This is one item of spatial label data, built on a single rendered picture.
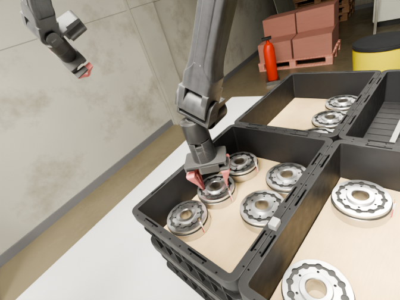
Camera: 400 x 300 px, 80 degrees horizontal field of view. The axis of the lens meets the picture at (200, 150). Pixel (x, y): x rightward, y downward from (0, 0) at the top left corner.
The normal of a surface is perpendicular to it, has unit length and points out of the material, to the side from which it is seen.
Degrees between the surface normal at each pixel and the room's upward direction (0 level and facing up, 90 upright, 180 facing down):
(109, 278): 0
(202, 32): 85
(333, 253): 0
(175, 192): 90
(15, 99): 90
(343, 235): 0
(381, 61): 93
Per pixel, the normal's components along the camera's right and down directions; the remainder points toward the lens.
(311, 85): -0.66, 0.56
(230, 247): -0.29, -0.81
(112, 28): 0.78, 0.11
